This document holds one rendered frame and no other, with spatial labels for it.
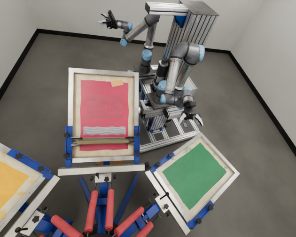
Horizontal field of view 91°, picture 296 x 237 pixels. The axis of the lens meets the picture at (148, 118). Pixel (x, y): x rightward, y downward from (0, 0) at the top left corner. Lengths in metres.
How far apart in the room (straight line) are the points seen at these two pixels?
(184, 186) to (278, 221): 2.15
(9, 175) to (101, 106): 0.79
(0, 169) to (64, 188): 1.25
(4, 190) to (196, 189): 1.52
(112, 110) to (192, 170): 1.03
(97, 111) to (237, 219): 2.60
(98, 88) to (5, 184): 0.94
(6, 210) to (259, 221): 3.12
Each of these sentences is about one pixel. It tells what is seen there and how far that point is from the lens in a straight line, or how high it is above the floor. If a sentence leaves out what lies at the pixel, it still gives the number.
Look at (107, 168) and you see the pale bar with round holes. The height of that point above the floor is 1.16.
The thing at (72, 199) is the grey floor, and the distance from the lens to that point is 2.51.
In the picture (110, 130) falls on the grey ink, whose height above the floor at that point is 1.26.
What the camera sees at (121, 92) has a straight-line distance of 1.35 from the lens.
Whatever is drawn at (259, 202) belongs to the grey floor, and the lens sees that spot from 3.34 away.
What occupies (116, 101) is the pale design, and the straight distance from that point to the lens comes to 1.34.
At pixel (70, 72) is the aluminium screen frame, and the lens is 1.41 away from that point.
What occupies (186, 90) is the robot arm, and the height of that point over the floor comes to 1.69.
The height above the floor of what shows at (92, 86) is 1.45.
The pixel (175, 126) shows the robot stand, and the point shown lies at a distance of 2.75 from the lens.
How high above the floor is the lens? 2.42
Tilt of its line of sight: 55 degrees down
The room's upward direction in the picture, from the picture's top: 17 degrees clockwise
